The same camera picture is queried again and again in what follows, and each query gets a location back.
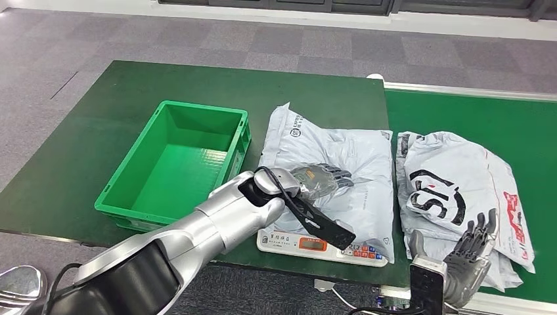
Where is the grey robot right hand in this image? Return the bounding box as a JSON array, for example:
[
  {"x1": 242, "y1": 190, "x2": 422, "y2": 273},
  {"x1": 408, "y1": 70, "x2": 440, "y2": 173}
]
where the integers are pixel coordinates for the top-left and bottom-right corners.
[{"x1": 408, "y1": 208, "x2": 500, "y2": 308}]

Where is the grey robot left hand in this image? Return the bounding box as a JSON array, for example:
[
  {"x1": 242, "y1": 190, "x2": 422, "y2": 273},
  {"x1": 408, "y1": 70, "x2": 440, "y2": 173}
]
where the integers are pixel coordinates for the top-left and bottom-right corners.
[{"x1": 290, "y1": 163, "x2": 355, "y2": 202}]

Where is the plain grey parcel bag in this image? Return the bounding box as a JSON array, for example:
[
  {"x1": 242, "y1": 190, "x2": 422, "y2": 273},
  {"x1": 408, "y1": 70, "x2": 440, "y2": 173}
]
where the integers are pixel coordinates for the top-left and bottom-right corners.
[{"x1": 257, "y1": 102, "x2": 395, "y2": 264}]

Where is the crumpled grey parcel bag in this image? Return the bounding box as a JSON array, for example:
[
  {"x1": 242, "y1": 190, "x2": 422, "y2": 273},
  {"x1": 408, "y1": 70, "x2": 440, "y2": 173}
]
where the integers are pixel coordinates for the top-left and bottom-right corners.
[{"x1": 400, "y1": 221, "x2": 524, "y2": 292}]

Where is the grey parcel black logo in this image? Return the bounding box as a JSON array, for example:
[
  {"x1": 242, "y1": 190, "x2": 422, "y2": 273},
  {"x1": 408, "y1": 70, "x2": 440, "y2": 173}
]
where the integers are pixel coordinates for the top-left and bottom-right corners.
[{"x1": 395, "y1": 130, "x2": 536, "y2": 275}]

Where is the conveyor control circuit board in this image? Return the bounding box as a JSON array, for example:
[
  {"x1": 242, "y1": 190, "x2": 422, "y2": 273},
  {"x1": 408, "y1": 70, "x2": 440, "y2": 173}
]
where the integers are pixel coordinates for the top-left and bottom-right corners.
[{"x1": 376, "y1": 295, "x2": 412, "y2": 315}]

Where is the green conveyor belt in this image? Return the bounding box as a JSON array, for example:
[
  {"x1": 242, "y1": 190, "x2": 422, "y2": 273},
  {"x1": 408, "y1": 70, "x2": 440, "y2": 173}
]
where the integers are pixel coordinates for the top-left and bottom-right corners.
[{"x1": 382, "y1": 87, "x2": 557, "y2": 305}]

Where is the white electronic scale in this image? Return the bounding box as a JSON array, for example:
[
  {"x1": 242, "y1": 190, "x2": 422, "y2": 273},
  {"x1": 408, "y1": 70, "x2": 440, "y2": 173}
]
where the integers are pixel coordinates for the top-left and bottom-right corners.
[{"x1": 256, "y1": 229, "x2": 389, "y2": 268}]

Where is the green plastic crate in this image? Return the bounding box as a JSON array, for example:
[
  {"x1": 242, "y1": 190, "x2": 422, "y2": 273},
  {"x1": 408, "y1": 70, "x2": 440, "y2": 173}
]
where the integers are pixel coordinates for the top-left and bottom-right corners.
[{"x1": 94, "y1": 100, "x2": 252, "y2": 234}]

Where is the shiny chrome robot part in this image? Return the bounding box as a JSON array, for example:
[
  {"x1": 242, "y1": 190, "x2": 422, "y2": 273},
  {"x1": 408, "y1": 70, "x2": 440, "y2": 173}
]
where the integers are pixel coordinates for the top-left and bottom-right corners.
[{"x1": 0, "y1": 265, "x2": 47, "y2": 315}]

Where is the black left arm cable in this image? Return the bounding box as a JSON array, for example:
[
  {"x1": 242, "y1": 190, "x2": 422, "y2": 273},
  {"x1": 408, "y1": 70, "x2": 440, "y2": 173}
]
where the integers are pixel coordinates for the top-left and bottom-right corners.
[{"x1": 41, "y1": 165, "x2": 307, "y2": 315}]

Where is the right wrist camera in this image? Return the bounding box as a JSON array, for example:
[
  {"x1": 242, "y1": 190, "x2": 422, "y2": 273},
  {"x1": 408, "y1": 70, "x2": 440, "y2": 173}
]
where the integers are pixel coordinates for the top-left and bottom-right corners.
[{"x1": 409, "y1": 256, "x2": 448, "y2": 315}]

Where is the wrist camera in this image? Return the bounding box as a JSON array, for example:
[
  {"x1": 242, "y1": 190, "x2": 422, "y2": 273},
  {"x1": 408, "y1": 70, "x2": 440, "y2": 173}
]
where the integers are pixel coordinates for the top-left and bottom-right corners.
[
  {"x1": 409, "y1": 256, "x2": 448, "y2": 315},
  {"x1": 284, "y1": 191, "x2": 357, "y2": 251}
]

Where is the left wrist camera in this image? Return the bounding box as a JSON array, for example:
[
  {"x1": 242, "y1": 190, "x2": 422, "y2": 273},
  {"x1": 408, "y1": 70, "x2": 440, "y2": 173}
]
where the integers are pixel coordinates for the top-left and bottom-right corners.
[{"x1": 284, "y1": 191, "x2": 357, "y2": 251}]

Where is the white power cable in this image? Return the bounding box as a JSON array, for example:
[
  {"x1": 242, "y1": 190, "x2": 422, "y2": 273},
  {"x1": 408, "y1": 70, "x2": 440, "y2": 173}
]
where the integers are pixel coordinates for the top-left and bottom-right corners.
[{"x1": 330, "y1": 287, "x2": 377, "y2": 315}]

